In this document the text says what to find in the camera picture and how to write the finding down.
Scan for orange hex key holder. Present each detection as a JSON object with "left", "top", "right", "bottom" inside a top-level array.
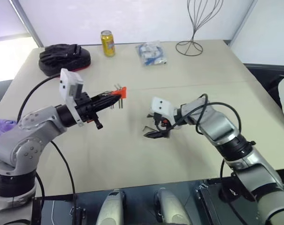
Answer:
[{"left": 108, "top": 86, "right": 128, "bottom": 100}]

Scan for black metal base box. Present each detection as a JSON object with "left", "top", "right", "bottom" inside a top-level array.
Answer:
[{"left": 195, "top": 178, "right": 262, "bottom": 225}]

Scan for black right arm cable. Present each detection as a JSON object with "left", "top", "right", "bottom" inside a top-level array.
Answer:
[{"left": 154, "top": 93, "right": 241, "bottom": 137}]

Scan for black chair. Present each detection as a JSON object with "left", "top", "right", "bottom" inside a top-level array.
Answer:
[{"left": 243, "top": 63, "right": 284, "bottom": 109}]

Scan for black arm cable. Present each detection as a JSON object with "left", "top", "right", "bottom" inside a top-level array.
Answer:
[
  {"left": 154, "top": 93, "right": 241, "bottom": 137},
  {"left": 16, "top": 72, "right": 78, "bottom": 211}
]

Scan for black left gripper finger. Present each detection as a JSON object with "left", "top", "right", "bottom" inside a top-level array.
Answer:
[
  {"left": 91, "top": 92, "right": 121, "bottom": 102},
  {"left": 92, "top": 97, "right": 122, "bottom": 112}
]

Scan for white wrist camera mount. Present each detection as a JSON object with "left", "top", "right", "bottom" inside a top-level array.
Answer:
[
  {"left": 58, "top": 68, "right": 84, "bottom": 128},
  {"left": 150, "top": 96, "right": 181, "bottom": 130}
]

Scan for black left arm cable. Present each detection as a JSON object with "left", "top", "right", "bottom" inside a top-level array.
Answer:
[{"left": 16, "top": 72, "right": 78, "bottom": 211}]

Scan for clear bag of blue-white parts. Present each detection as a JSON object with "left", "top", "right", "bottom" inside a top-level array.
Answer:
[{"left": 135, "top": 40, "right": 168, "bottom": 68}]

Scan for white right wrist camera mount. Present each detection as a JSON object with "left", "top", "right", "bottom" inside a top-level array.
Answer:
[{"left": 150, "top": 96, "right": 181, "bottom": 130}]

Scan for black wire stand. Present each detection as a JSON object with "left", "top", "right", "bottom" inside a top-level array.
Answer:
[{"left": 175, "top": 0, "right": 224, "bottom": 56}]

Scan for purple crumpled bag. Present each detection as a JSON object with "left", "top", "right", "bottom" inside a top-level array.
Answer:
[{"left": 0, "top": 119, "right": 17, "bottom": 149}]

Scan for black gloves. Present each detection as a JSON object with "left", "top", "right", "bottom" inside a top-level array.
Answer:
[{"left": 39, "top": 43, "right": 82, "bottom": 63}]

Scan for silver rounded robot leg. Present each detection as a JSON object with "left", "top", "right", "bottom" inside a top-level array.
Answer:
[
  {"left": 154, "top": 187, "right": 192, "bottom": 225},
  {"left": 95, "top": 188, "right": 127, "bottom": 225}
]

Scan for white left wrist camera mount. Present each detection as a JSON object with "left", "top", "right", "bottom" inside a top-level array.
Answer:
[{"left": 58, "top": 68, "right": 84, "bottom": 128}]

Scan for yellow drink can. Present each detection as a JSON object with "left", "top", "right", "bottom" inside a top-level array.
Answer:
[{"left": 100, "top": 30, "right": 116, "bottom": 58}]

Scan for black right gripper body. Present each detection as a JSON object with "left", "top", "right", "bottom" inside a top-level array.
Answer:
[{"left": 146, "top": 112, "right": 174, "bottom": 132}]

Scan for grey window frame post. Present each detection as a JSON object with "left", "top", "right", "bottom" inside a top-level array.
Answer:
[
  {"left": 227, "top": 0, "right": 256, "bottom": 46},
  {"left": 9, "top": 0, "right": 44, "bottom": 48}
]

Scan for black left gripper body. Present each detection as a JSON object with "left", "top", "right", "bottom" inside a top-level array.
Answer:
[{"left": 74, "top": 92, "right": 104, "bottom": 130}]

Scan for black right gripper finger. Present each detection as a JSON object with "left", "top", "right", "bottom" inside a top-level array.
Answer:
[
  {"left": 143, "top": 131, "right": 165, "bottom": 140},
  {"left": 155, "top": 127, "right": 172, "bottom": 140}
]

